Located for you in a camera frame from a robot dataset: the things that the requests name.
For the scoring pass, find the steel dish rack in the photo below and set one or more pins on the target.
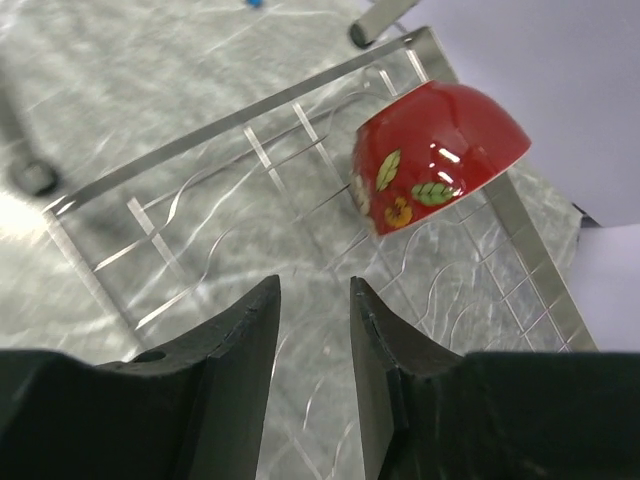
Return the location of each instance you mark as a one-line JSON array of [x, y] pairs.
[[205, 145]]

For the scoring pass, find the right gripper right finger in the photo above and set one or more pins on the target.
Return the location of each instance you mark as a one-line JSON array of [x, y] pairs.
[[428, 413]]

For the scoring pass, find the small red bowl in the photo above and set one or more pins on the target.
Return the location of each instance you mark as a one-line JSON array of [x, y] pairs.
[[429, 149]]

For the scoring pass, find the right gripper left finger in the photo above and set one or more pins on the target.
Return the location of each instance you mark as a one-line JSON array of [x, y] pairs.
[[191, 408]]

